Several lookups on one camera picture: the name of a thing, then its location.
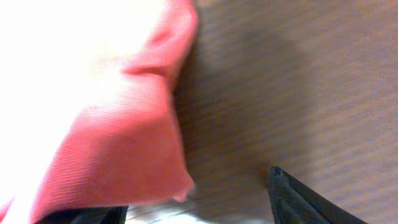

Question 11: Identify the red-orange t-shirt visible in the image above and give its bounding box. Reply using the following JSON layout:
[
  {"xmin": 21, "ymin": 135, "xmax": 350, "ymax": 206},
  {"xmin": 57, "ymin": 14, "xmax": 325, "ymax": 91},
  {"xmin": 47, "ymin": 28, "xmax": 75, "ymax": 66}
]
[{"xmin": 1, "ymin": 1, "xmax": 198, "ymax": 223}]

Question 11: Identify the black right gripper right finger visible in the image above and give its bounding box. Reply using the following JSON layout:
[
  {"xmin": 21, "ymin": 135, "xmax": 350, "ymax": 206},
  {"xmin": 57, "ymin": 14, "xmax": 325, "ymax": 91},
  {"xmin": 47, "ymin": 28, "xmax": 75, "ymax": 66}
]
[{"xmin": 268, "ymin": 166, "xmax": 367, "ymax": 224}]

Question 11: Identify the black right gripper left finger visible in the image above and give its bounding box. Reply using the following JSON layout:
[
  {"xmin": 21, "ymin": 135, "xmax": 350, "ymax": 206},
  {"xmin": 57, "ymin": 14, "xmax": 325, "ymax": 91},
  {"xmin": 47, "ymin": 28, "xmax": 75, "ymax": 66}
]
[{"xmin": 35, "ymin": 206, "xmax": 128, "ymax": 224}]

